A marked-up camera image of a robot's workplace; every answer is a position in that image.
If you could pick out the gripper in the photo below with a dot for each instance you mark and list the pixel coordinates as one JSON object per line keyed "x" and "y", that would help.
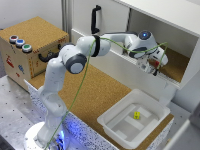
{"x": 145, "y": 64}

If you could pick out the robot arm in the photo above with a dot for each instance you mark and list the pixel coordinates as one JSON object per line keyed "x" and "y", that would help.
{"x": 55, "y": 78}

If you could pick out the yellow block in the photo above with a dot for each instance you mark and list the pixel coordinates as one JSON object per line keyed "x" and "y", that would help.
{"x": 137, "y": 115}

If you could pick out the white sliding door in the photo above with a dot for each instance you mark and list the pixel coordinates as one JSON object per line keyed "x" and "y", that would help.
{"x": 113, "y": 18}

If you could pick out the white cabinet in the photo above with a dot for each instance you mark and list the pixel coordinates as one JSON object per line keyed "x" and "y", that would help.
{"x": 181, "y": 20}

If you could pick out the white plastic box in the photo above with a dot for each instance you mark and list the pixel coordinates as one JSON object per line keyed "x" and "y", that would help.
{"x": 116, "y": 125}

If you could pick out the green button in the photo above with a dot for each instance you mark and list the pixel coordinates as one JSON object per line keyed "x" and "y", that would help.
{"x": 27, "y": 47}

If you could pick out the blue button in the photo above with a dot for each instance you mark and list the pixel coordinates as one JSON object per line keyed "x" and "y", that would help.
{"x": 20, "y": 42}

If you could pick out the red button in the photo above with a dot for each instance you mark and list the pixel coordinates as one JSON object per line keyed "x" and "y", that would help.
{"x": 13, "y": 39}

